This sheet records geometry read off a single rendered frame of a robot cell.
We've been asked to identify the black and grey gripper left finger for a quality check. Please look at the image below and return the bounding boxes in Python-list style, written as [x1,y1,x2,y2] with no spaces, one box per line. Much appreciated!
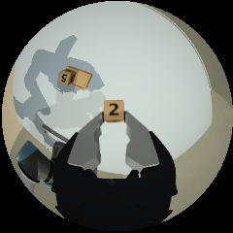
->
[51,112,105,193]

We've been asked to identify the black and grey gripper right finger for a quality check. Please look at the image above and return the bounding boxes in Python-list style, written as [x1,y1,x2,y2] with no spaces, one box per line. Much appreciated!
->
[124,111,178,197]

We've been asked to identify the tan wooden number cube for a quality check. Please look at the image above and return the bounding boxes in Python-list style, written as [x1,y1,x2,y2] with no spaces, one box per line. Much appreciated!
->
[58,69,77,85]
[104,100,124,122]

